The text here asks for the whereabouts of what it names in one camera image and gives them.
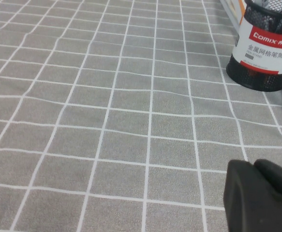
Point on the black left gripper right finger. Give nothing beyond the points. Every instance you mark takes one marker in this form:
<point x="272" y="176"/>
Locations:
<point x="281" y="178"/>

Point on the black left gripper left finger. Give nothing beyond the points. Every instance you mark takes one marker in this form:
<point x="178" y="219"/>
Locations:
<point x="252" y="205"/>

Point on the black mesh pen holder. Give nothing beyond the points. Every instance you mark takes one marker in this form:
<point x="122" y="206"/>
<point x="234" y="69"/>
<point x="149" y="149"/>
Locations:
<point x="264" y="48"/>

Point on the grey checked tablecloth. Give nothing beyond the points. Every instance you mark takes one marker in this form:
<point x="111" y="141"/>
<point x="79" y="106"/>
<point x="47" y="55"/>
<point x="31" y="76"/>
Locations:
<point x="107" y="120"/>

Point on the white orange ROS book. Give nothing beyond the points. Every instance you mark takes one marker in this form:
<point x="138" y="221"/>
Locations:
<point x="241" y="12"/>

